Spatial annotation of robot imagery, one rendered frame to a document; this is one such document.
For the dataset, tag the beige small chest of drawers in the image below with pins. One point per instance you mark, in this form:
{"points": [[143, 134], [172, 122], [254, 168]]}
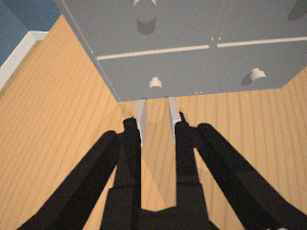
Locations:
{"points": [[212, 44]]}

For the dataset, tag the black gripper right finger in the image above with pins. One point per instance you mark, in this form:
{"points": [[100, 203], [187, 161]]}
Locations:
{"points": [[256, 203]]}

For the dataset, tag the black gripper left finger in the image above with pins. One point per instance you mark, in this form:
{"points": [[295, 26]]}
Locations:
{"points": [[71, 204]]}

